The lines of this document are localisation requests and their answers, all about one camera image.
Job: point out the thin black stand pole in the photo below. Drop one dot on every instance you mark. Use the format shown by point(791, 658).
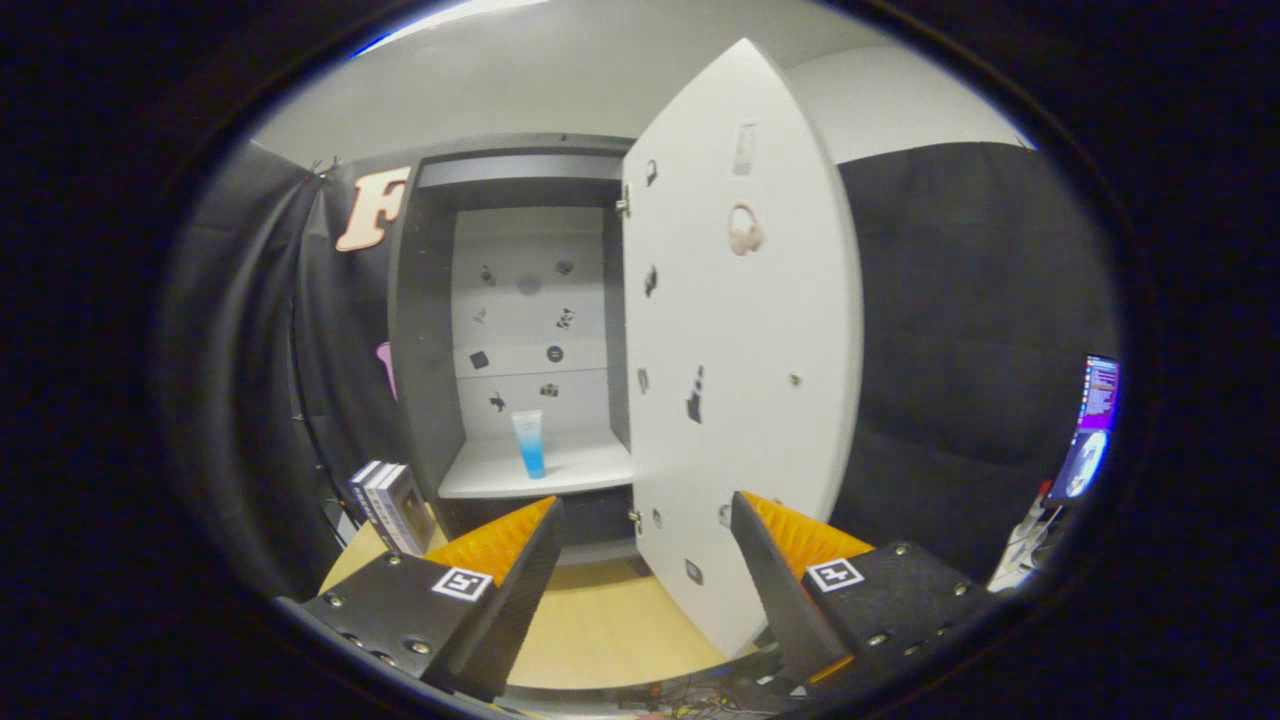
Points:
point(300, 420)

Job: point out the grey cover book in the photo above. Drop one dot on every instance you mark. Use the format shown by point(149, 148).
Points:
point(412, 510)

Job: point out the grey cabinet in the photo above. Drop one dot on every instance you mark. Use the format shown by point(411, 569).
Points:
point(425, 350)

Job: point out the black backdrop cloth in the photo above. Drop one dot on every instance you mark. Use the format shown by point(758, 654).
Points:
point(960, 300)

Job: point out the lit blue screen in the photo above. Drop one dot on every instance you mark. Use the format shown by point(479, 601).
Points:
point(1082, 465)

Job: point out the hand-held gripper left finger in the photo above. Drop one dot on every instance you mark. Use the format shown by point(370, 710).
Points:
point(505, 610)

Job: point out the lit computer monitor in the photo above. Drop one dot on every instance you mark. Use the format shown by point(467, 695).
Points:
point(1100, 392)

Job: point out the white plastic object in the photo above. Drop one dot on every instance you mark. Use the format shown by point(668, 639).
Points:
point(1020, 555)

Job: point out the white blue cosmetic tube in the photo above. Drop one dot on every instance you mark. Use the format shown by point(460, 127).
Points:
point(528, 445)

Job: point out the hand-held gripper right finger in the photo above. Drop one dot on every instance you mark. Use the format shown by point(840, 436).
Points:
point(780, 600)

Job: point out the white spine book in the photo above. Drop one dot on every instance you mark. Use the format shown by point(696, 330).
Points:
point(378, 500)

